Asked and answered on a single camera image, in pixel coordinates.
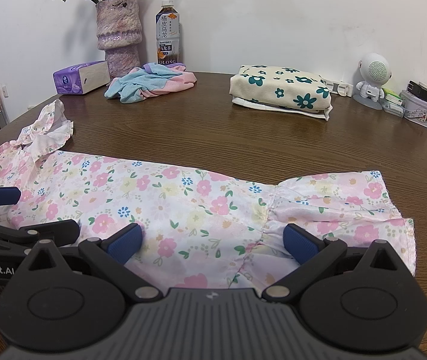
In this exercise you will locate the blue pink crumpled garment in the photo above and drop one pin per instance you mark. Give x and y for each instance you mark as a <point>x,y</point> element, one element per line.
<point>150,81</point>

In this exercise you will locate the pink floral dress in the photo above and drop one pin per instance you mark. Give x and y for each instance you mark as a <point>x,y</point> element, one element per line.
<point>201,229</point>

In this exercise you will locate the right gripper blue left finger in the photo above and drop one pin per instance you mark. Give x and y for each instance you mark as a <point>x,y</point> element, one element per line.
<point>107,258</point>

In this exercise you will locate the black device on tin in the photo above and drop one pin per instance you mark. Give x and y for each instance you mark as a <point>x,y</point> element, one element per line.
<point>418,89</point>

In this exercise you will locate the purple tissue pack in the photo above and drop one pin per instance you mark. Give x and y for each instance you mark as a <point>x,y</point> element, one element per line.
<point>81,78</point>

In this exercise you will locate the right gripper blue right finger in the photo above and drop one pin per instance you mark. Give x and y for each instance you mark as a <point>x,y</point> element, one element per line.
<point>316,257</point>

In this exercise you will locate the white tin box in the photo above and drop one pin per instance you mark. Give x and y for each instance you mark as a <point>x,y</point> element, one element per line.
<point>415,108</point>

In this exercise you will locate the oolong tea bottle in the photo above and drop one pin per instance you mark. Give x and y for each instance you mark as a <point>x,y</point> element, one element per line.
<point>167,34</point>

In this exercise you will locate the green white small box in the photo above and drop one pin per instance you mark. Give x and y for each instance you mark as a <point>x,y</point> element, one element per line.
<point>392,103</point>

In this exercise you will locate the white astronaut speaker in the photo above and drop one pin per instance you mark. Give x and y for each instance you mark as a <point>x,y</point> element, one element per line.
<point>376,72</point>

